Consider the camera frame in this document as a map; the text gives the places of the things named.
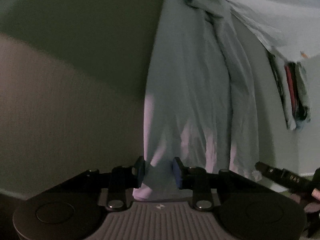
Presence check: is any light blue garment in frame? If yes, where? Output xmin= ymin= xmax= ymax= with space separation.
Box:
xmin=133 ymin=0 xmax=299 ymax=201

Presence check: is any white carrot print bedsheet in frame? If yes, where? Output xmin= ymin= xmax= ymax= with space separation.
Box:
xmin=226 ymin=0 xmax=319 ymax=61

